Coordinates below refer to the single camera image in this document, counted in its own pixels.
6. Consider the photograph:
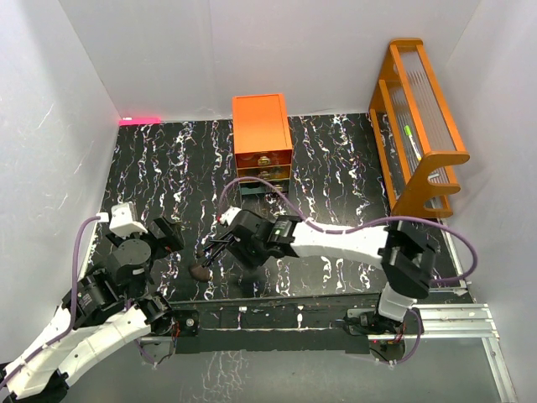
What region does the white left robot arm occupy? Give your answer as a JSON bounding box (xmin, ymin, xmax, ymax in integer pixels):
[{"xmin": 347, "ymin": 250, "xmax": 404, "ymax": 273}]
[{"xmin": 1, "ymin": 213, "xmax": 184, "ymax": 402}]

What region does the large fluffy powder brush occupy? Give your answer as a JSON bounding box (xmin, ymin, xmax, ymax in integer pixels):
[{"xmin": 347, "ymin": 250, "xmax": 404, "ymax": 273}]
[{"xmin": 188, "ymin": 249, "xmax": 224, "ymax": 283}]

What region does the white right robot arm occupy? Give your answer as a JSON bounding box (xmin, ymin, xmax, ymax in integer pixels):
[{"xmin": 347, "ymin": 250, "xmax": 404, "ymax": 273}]
[{"xmin": 218, "ymin": 207, "xmax": 437, "ymax": 333}]

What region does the green marker pen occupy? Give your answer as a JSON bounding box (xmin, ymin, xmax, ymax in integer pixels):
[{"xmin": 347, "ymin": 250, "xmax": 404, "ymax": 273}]
[{"xmin": 404, "ymin": 125, "xmax": 421, "ymax": 161}]

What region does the aluminium mounting rail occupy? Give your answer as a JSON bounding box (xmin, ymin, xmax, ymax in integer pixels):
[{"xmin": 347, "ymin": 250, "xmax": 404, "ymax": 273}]
[{"xmin": 31, "ymin": 304, "xmax": 517, "ymax": 403}]

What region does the thin black makeup brush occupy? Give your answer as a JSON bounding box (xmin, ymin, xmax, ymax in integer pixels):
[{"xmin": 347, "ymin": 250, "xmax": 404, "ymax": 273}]
[{"xmin": 196, "ymin": 240, "xmax": 227, "ymax": 259}]

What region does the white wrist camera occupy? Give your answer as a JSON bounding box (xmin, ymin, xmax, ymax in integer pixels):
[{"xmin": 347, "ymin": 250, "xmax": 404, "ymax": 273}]
[
  {"xmin": 96, "ymin": 201, "xmax": 148, "ymax": 238},
  {"xmin": 217, "ymin": 207, "xmax": 242, "ymax": 227}
]

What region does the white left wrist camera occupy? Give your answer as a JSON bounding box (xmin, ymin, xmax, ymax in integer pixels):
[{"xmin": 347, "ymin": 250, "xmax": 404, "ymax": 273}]
[{"xmin": 96, "ymin": 201, "xmax": 148, "ymax": 238}]

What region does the orange wooden shelf rack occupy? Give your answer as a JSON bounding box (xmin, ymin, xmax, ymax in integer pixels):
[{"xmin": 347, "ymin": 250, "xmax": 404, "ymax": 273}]
[{"xmin": 369, "ymin": 38, "xmax": 470, "ymax": 219}]

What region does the orange drawer cabinet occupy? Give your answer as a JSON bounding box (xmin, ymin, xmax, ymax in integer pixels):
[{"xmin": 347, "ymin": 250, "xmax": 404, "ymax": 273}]
[{"xmin": 232, "ymin": 93, "xmax": 294, "ymax": 183}]

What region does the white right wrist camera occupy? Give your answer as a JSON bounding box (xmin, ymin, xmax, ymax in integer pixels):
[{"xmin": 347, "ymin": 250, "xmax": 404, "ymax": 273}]
[{"xmin": 217, "ymin": 207, "xmax": 242, "ymax": 227}]

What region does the pink tape strip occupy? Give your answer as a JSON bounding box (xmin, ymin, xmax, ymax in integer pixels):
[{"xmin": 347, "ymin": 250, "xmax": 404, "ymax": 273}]
[{"xmin": 118, "ymin": 118, "xmax": 161, "ymax": 127}]

